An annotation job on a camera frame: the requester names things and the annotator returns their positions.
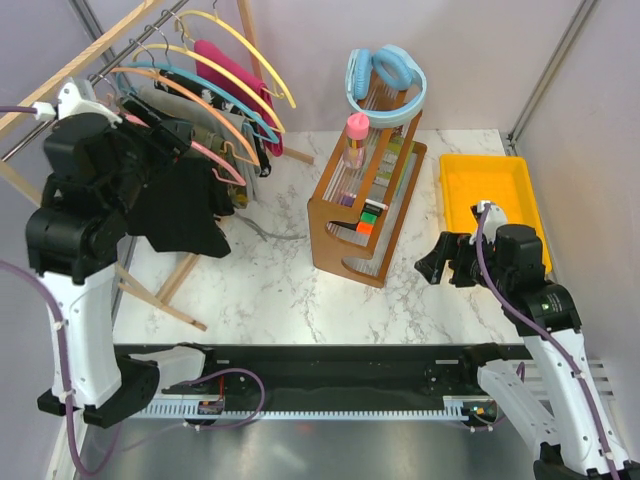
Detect yellow plastic tray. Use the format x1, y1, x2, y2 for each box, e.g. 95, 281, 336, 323
440, 154, 553, 273

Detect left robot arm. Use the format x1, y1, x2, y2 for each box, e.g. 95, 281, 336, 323
26, 106, 220, 428

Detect magenta trousers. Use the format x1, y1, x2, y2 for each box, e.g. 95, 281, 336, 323
193, 39, 285, 159

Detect pink cap bottle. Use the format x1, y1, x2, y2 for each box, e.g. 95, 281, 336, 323
342, 113, 370, 169

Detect pink hanger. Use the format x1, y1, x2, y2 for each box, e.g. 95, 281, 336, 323
111, 113, 247, 187

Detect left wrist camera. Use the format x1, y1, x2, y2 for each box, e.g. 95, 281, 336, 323
32, 77, 122, 125

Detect orange cube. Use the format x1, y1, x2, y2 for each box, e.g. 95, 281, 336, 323
356, 222, 373, 235

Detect wooden clothes rack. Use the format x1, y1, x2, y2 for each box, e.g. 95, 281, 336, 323
1, 1, 313, 332

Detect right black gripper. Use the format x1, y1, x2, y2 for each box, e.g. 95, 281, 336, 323
414, 230, 512, 294

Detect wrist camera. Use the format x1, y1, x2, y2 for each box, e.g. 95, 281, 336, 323
471, 200, 508, 243
32, 77, 122, 125

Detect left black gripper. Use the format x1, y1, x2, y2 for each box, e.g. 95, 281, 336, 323
105, 93, 195, 218

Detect yellow hanger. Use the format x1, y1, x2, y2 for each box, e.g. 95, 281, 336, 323
168, 45, 286, 133
178, 10, 297, 109

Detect light blue headphones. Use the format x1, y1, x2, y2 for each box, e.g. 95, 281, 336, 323
344, 44, 428, 129

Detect orange hanger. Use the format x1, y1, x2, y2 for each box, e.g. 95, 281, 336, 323
111, 67, 260, 166

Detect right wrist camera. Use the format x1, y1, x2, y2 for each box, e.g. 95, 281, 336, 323
471, 200, 508, 243

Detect green cube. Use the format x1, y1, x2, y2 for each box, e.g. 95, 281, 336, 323
360, 212, 377, 225

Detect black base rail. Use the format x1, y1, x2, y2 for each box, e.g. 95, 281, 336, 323
137, 345, 488, 423

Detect grey trousers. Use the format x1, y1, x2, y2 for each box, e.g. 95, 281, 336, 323
137, 86, 260, 203

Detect inner yellow hanger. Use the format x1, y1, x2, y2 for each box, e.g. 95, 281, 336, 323
168, 45, 286, 133

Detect blue hanger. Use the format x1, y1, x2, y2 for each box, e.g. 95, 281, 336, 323
136, 67, 283, 156

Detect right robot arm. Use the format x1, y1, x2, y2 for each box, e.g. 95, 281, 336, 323
414, 224, 639, 479

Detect wooden desk shelf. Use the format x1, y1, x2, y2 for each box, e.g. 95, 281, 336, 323
307, 117, 427, 288

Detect white marker pen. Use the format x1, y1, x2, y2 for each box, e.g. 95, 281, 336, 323
365, 199, 389, 211

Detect camouflage trousers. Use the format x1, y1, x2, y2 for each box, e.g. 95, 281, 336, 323
192, 126, 249, 209

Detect outer yellow hanger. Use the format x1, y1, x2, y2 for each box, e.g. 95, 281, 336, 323
178, 10, 297, 109

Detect green booklet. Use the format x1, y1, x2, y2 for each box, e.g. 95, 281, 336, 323
374, 136, 415, 195

